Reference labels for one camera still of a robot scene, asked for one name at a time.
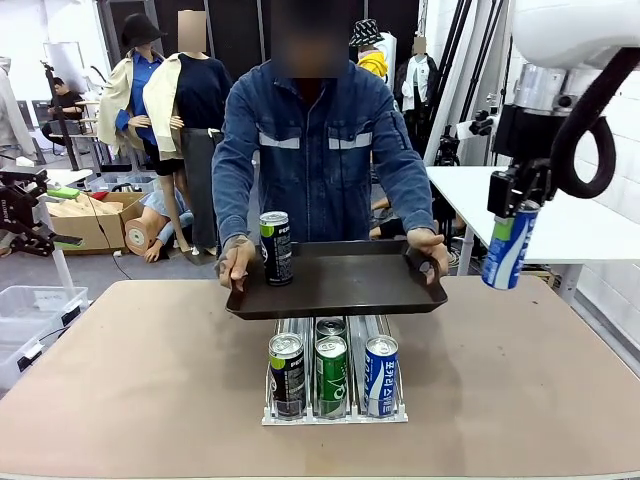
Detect mannequin yellow hoodie bucket hat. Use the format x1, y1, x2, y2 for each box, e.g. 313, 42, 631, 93
348, 18, 397, 77

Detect person's tattooed right hand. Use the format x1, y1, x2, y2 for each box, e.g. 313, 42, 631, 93
214, 234, 257, 294

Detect lying mannequin light blue clothes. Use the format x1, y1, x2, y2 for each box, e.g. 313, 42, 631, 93
124, 189, 195, 264

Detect mannequin black hat blue shirt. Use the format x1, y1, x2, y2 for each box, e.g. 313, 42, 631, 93
97, 13, 169, 176

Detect blue Pocari Sweat can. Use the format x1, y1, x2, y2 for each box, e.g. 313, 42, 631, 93
364, 334, 400, 419
481, 199, 541, 291

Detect person's right forearm denim sleeve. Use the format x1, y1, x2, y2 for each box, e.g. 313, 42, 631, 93
212, 159, 262, 246

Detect seated person black shirt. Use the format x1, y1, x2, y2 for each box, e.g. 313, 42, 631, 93
41, 75, 85, 146

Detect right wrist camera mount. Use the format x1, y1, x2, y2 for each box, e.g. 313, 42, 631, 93
455, 109, 502, 139

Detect mannequin navy top cream jacket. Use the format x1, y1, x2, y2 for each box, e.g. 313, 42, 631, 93
143, 9, 236, 257

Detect dark brown serving tray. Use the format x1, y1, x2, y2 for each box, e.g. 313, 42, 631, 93
224, 239, 449, 321

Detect grey hooded garment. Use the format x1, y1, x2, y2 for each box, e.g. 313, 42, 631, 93
0, 56, 37, 170

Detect large white table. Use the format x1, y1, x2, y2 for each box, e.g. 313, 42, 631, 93
424, 165, 640, 306

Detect person's left forearm denim sleeve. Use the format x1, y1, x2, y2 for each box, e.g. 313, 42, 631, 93
382, 159, 436, 236

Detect green Chilsung cider can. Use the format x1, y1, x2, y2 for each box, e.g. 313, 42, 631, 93
316, 317, 347, 342
314, 335, 349, 419

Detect mannequin white jacket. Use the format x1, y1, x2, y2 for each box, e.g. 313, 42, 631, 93
394, 32, 440, 114

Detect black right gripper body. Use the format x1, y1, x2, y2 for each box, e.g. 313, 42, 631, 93
492, 102, 566, 174

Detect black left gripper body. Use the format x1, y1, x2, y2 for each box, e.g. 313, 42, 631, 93
0, 169, 50, 237

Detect black tripod with camera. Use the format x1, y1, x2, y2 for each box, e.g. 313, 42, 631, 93
39, 59, 81, 171

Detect person's torso denim jacket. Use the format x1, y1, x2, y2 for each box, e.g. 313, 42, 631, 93
211, 59, 436, 246

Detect black corrugated cable hose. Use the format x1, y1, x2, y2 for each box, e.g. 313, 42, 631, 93
549, 47, 640, 200

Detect person's left hand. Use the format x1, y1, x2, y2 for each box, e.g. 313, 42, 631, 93
405, 228, 450, 286

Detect white can dispenser rack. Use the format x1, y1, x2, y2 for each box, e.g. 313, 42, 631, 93
261, 314, 409, 427

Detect small white table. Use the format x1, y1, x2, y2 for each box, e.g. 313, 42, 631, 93
29, 168, 94, 301

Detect clear plastic storage bin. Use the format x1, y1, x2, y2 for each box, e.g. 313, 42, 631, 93
0, 285, 90, 336
0, 317, 54, 392

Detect brown cardboard box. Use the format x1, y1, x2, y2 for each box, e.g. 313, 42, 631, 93
47, 188, 146, 254

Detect thin black floor cable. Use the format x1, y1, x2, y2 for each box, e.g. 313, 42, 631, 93
85, 192, 134, 281

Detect white reflector board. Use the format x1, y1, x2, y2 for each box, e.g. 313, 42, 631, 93
43, 42, 89, 95

